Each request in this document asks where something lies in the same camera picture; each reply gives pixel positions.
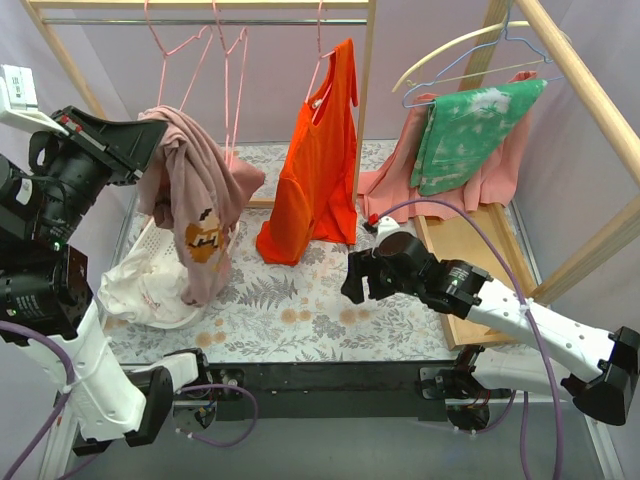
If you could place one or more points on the right wooden clothes rack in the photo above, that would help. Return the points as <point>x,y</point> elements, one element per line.
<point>578,196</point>

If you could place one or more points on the blue wire hanger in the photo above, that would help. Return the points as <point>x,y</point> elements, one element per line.
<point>472,66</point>

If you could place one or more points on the orange t-shirt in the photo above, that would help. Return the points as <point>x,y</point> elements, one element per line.
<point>314,195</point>

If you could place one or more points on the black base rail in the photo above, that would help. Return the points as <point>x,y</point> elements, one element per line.
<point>319,390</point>

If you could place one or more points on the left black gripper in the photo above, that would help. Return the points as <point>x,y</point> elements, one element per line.
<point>95,145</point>

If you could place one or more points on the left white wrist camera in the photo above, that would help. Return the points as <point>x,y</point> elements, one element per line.
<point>19,104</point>

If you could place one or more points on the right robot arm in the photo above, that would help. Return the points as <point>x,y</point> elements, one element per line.
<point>595,369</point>

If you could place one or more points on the pink hanger holding orange shirt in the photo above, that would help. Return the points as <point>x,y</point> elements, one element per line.
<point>320,57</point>

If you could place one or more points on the floral table cloth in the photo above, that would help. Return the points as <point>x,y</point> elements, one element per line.
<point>275,313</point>

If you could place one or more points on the green tie-dye garment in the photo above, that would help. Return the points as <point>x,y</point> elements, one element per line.
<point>464,128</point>

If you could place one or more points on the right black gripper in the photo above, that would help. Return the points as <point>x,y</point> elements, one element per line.
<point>375,275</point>

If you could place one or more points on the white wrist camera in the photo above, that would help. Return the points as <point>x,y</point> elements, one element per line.
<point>19,104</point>
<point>380,226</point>

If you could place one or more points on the white garment in basket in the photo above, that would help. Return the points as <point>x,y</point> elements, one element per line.
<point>145,295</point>

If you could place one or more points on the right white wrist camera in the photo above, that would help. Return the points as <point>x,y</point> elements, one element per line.
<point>380,226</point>

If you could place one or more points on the dusty pink graphic t-shirt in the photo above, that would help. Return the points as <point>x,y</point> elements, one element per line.
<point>191,189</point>

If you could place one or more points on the middle pink wire hanger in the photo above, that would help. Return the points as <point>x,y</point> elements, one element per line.
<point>232,107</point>

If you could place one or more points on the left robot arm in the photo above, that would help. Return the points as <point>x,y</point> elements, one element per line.
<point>47,306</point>

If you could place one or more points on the white laundry basket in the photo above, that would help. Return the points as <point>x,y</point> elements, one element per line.
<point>160,270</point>

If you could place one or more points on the salmon pink pleated garment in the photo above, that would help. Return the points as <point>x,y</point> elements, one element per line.
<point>388,188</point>

